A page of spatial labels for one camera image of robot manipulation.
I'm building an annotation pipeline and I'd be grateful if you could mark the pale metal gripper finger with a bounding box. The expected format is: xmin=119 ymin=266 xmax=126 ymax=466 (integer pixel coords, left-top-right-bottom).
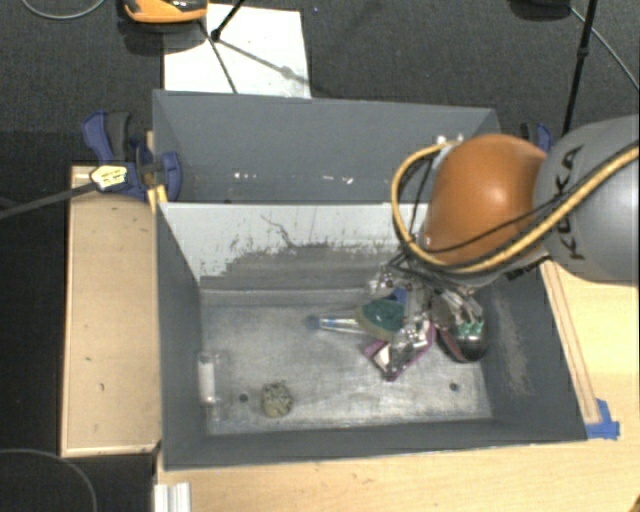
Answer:
xmin=368 ymin=272 xmax=401 ymax=307
xmin=383 ymin=323 xmax=434 ymax=380

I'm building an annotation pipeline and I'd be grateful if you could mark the green sponge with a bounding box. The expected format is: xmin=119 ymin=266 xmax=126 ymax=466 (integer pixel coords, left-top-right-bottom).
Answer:
xmin=360 ymin=298 xmax=408 ymax=336

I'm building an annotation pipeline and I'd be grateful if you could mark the purple flat box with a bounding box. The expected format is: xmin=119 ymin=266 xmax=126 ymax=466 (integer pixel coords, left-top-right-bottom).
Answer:
xmin=362 ymin=322 xmax=437 ymax=383

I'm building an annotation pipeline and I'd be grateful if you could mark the shiny black ball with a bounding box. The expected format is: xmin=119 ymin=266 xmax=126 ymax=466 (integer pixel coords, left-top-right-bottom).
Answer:
xmin=436 ymin=319 xmax=491 ymax=364

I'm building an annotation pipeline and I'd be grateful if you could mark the clear plastic bottle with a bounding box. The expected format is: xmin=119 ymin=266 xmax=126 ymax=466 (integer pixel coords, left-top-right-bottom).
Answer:
xmin=305 ymin=313 xmax=372 ymax=336

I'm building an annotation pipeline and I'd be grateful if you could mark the grey metal bin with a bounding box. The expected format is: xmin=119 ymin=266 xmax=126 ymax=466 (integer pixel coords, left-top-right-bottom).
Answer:
xmin=151 ymin=88 xmax=589 ymax=472

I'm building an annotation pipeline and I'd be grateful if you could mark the speckled grey-green ball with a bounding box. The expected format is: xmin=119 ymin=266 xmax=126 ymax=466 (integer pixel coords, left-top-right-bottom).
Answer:
xmin=260 ymin=380 xmax=296 ymax=418

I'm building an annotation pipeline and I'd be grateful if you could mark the pale wood board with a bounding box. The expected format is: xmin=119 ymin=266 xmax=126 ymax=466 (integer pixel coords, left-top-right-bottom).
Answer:
xmin=59 ymin=164 xmax=164 ymax=459

